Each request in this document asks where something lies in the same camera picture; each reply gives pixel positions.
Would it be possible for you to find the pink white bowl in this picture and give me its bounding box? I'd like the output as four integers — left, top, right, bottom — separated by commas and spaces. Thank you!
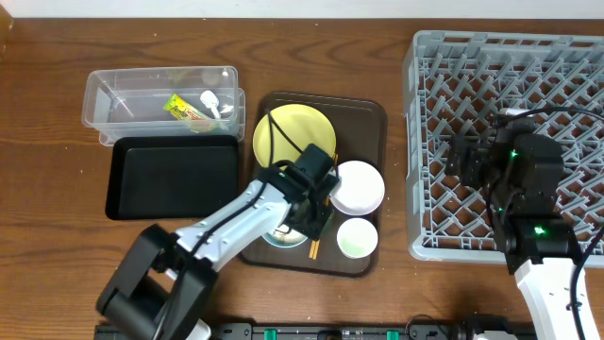
330, 161, 385, 216

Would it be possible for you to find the light blue bowl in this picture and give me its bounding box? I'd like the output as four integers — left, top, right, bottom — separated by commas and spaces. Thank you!
262, 224, 308, 248

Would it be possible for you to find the white cup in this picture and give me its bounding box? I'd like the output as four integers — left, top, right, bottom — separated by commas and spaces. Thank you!
336, 218, 378, 259

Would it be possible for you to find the white tissue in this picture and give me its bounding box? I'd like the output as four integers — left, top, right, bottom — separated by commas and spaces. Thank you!
200, 90, 221, 119

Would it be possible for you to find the green yellow snack wrapper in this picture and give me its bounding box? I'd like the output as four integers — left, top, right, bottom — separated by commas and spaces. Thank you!
163, 93, 210, 121

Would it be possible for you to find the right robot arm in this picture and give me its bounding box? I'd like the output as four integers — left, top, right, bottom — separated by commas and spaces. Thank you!
445, 109, 599, 339

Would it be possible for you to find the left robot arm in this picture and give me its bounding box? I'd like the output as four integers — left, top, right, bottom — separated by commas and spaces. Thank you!
96, 144, 340, 339

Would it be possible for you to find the grey dishwasher rack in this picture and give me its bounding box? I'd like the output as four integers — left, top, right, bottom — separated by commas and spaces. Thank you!
403, 30, 603, 267

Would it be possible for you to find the clear plastic waste bin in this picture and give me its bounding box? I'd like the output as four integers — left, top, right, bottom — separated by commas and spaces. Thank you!
82, 66, 245, 145

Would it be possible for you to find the yellow round plate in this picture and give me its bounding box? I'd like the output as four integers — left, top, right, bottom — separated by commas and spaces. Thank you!
252, 104, 336, 167

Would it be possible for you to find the wooden chopstick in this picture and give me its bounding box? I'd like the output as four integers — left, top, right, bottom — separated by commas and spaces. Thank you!
309, 152, 338, 259
311, 153, 340, 261

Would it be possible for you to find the dark brown serving tray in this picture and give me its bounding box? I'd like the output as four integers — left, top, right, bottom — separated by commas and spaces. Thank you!
239, 92, 387, 278

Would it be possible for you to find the small white tissue scrap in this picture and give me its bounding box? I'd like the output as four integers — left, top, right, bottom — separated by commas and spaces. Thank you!
221, 105, 233, 114

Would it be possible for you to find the black plastic tray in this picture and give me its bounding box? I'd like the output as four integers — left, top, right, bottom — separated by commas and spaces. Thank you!
105, 135, 239, 220

